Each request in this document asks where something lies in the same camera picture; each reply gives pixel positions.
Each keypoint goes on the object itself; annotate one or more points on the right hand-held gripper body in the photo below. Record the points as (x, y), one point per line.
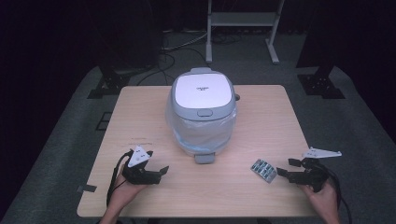
(309, 174)

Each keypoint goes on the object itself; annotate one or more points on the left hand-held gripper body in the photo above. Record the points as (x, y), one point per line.
(137, 174)

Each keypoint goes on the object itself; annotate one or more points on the silver pill blister pack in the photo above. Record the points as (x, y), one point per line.
(264, 170)

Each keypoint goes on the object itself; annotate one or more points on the white grey pedal trash can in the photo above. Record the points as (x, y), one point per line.
(203, 90)

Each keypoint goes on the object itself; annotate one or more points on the person's left hand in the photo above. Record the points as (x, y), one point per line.
(124, 191)

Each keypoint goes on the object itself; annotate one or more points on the person's right hand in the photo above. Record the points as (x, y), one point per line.
(323, 199)

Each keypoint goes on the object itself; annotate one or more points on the grey tape piece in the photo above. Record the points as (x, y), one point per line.
(86, 188)

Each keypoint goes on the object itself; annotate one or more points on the clear plastic bin liner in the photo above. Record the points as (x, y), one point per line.
(202, 132)

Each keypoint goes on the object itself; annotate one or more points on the black stand base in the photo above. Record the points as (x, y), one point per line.
(320, 84)
(109, 84)

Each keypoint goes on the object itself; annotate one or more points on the white metal stand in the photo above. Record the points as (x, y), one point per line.
(241, 18)

